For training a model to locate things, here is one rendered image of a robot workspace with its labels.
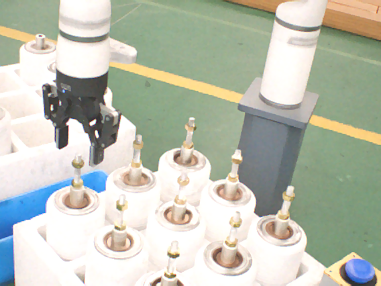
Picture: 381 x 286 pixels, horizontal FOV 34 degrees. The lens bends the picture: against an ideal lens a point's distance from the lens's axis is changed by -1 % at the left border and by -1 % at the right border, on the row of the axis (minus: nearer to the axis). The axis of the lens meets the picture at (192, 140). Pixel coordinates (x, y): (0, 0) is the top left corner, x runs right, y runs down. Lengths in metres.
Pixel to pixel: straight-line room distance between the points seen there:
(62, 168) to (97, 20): 0.54
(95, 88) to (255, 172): 0.56
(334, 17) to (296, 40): 1.48
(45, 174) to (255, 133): 0.44
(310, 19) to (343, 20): 1.49
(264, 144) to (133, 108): 0.60
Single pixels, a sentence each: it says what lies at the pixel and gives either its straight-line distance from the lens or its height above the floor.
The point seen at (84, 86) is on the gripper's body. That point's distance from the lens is 0.88.
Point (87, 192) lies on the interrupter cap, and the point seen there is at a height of 0.25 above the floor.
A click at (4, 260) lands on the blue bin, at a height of 0.07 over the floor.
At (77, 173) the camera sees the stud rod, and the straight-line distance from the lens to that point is 1.00.
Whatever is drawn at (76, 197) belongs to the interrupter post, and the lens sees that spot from 1.02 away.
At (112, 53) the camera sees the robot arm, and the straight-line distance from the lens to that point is 0.92.
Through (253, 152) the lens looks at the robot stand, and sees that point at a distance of 1.33.
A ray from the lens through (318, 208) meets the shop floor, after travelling 1.55.
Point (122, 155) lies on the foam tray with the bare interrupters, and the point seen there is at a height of 0.11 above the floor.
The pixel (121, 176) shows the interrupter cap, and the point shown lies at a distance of 1.09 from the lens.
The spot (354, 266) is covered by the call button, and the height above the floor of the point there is 0.33.
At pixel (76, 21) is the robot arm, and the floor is 0.57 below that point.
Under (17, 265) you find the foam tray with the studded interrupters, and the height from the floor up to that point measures 0.10.
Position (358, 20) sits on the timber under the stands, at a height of 0.06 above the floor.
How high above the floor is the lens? 0.89
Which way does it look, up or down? 32 degrees down
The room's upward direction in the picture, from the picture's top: 9 degrees clockwise
